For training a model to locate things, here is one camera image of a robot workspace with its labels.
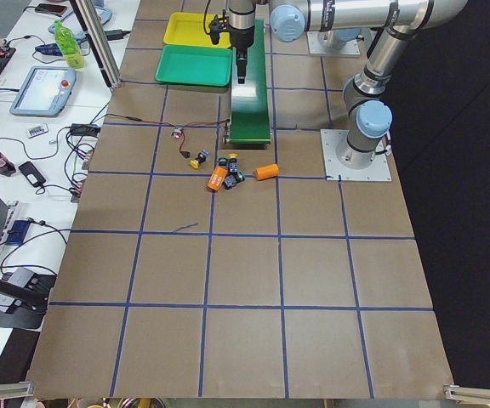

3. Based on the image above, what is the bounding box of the black power adapter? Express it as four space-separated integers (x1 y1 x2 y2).
105 29 130 41

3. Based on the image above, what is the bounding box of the grey teach pendant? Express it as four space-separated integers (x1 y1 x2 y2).
9 66 77 117

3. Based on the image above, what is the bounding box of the red black power cable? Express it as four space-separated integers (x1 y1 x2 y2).
104 113 229 159

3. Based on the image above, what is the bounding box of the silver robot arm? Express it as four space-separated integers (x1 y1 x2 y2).
334 1 466 169
226 0 434 84

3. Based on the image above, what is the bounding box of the plain orange cylinder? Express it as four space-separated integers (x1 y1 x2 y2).
254 163 280 181

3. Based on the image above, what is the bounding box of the yellow plastic tray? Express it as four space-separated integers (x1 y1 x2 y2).
163 12 231 48

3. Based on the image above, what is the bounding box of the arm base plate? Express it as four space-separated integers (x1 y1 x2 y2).
320 129 392 182
307 31 361 58

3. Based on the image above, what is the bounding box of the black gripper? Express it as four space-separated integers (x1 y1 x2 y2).
231 29 254 84

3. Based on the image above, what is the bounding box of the yellow push button apart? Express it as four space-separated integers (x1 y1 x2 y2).
190 150 209 169

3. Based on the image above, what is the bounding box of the green push button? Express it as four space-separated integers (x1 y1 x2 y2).
218 156 228 167
223 171 246 190

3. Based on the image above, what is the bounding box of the aluminium frame post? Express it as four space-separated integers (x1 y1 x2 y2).
71 0 122 89

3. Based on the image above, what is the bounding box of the green drink bottle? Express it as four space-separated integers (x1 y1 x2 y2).
54 20 85 69

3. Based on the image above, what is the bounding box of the orange cylinder with label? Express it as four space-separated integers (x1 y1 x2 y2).
207 166 228 192

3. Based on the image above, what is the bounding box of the yellow push button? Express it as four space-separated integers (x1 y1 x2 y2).
228 153 238 173

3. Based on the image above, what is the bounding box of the green plastic tray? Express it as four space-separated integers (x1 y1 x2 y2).
155 45 232 87

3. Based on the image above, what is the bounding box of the green conveyor belt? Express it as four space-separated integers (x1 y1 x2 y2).
224 19 271 145

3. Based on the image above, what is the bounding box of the small motor controller board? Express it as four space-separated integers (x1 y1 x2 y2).
172 127 185 139

